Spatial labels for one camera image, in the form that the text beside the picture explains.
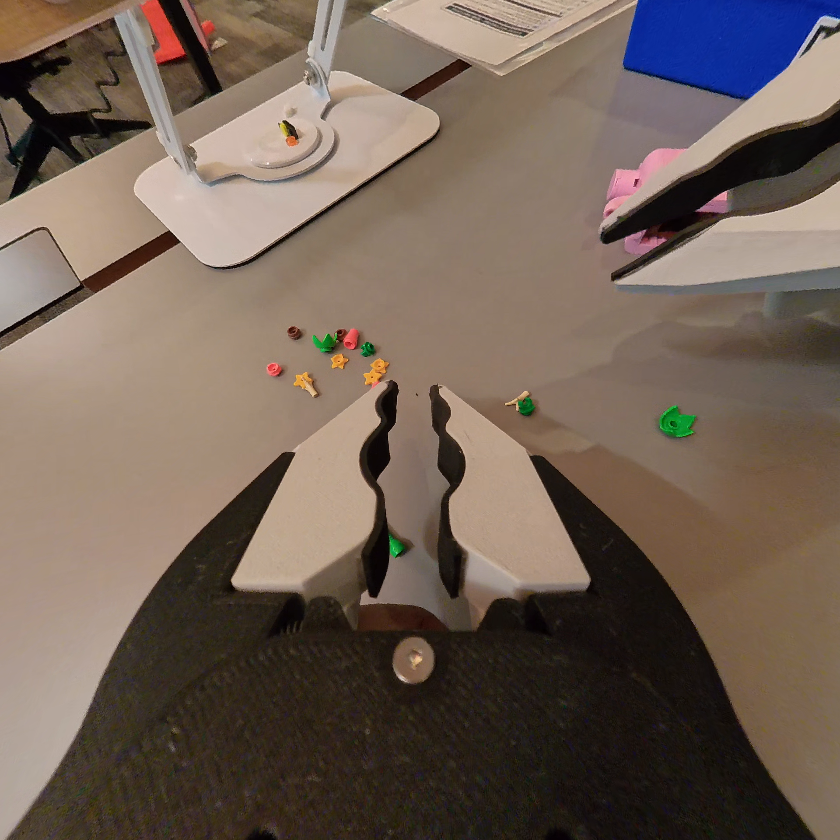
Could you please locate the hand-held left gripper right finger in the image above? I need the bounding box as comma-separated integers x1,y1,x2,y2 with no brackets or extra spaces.
428,384,593,599

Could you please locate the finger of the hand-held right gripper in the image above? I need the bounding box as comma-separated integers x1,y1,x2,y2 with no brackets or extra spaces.
610,156,840,324
598,14,840,246

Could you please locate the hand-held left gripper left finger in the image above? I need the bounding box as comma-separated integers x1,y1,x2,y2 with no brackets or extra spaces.
230,379,401,599

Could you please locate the blue plastic bin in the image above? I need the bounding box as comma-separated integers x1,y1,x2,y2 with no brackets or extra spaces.
621,0,840,101

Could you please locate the pink toy toaster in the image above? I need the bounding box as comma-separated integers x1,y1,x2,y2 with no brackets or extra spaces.
604,147,731,257

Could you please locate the paper sheet in clear sleeve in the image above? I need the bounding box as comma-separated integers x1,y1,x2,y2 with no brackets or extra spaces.
369,0,639,77

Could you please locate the white book stand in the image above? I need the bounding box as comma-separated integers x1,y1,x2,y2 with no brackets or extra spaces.
0,0,442,270

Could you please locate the black office chair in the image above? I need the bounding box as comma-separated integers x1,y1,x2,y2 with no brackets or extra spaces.
0,56,153,199

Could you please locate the red plastic floor object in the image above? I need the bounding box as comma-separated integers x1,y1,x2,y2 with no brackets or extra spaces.
140,0,217,65

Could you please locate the grey desk cable hatch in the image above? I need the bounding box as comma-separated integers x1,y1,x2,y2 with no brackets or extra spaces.
0,227,84,337

